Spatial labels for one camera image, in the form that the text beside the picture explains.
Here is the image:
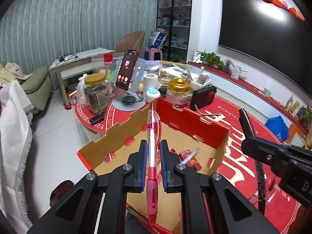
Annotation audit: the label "small red box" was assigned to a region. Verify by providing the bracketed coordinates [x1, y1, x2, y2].
[179, 148, 201, 171]

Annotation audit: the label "thin black marker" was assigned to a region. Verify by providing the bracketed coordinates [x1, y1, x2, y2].
[268, 175, 277, 191]

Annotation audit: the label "clear red gel pen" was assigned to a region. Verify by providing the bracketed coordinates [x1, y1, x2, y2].
[146, 103, 162, 225]

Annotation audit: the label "clear white label pen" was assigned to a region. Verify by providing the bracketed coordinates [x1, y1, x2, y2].
[265, 189, 278, 206]

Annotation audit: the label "white blue patterned pen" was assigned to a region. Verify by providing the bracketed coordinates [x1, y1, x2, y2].
[181, 148, 199, 165]

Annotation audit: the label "black marker pen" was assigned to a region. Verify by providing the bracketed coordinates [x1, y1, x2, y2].
[238, 108, 266, 202]

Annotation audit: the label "blue plastic bag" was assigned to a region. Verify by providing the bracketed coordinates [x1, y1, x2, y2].
[265, 116, 289, 142]

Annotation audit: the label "red cardboard fruit box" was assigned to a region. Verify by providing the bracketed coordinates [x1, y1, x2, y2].
[76, 97, 230, 234]

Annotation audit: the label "potted plant right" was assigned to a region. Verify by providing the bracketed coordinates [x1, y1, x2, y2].
[299, 106, 311, 124]

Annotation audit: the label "grey phone stand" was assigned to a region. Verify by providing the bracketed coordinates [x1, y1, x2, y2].
[112, 58, 146, 112]

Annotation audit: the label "round red wedding rug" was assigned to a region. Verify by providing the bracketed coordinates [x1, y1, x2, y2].
[77, 96, 299, 233]

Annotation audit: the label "gold lid glass jar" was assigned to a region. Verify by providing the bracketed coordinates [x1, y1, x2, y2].
[166, 78, 190, 108]

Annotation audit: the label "black radio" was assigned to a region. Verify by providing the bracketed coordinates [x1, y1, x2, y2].
[190, 84, 217, 111]

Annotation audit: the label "white toilet paper roll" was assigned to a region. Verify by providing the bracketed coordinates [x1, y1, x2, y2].
[143, 74, 160, 96]

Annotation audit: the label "small doll figurine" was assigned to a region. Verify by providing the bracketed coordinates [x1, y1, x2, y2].
[223, 59, 234, 74]

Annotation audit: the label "yellow lid plastic jar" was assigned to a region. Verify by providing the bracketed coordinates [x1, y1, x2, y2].
[83, 73, 111, 115]

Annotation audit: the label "brown slippers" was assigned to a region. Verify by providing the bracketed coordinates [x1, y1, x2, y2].
[50, 180, 74, 208]

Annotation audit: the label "white mug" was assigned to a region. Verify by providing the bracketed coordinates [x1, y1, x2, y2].
[196, 72, 211, 84]

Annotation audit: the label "smartphone on stand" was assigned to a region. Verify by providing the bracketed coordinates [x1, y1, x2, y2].
[115, 50, 139, 91]

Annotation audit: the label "green potted plant left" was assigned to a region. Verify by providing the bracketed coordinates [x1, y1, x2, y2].
[194, 51, 225, 70]

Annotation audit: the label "large black tv screen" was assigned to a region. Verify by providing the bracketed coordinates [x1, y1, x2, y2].
[218, 0, 311, 95]

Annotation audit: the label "pink plastic stool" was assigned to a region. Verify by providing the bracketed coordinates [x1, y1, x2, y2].
[143, 47, 163, 61]

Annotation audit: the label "white side table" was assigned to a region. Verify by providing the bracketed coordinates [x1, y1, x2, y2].
[49, 48, 115, 110]

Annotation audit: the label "brown chair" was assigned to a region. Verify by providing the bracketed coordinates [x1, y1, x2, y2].
[115, 31, 145, 54]

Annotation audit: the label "green sofa cushion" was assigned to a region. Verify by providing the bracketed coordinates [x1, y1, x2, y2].
[21, 66, 52, 114]

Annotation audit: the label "white blanket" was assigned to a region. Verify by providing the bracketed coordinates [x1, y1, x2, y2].
[1, 80, 34, 233]

